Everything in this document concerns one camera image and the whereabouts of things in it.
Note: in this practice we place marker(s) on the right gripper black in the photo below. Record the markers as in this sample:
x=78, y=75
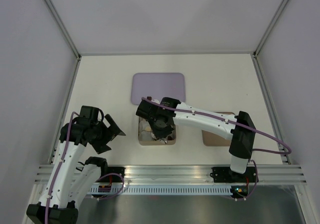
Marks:
x=161, y=134

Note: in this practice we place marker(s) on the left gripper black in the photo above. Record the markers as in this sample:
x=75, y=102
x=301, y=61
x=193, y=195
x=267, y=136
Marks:
x=111, y=133

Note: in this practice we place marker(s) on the gold tin lid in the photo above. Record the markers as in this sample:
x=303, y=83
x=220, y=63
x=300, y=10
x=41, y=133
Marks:
x=212, y=140

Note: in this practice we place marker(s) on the metal tongs white tips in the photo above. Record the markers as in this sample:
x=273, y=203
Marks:
x=163, y=140

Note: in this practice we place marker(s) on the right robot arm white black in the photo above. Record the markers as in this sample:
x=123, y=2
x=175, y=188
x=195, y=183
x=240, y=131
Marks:
x=241, y=147

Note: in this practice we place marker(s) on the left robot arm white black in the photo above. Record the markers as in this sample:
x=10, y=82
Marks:
x=63, y=194

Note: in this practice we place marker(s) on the gold chocolate tin box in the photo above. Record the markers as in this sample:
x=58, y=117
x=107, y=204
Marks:
x=172, y=138

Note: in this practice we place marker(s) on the white paper cup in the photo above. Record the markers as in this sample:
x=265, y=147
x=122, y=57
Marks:
x=143, y=124
x=145, y=136

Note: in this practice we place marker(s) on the lavender plastic tray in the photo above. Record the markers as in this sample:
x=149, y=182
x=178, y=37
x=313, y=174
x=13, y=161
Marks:
x=158, y=85

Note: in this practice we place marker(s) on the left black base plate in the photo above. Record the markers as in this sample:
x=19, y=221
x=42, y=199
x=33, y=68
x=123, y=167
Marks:
x=113, y=174

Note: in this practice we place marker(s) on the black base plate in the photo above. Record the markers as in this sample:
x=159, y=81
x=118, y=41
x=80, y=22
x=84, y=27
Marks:
x=224, y=174
x=113, y=174

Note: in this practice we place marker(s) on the white slotted cable duct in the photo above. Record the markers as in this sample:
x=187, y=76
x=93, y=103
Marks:
x=218, y=190

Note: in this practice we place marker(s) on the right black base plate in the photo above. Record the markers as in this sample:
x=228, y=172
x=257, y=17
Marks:
x=224, y=174

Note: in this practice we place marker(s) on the left aluminium frame post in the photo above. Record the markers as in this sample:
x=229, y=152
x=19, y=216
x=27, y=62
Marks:
x=62, y=28

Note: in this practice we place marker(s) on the aluminium frame post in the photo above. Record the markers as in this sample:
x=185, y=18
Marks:
x=62, y=28
x=275, y=18

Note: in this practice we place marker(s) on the right aluminium frame post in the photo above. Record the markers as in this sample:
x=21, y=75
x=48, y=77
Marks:
x=275, y=18

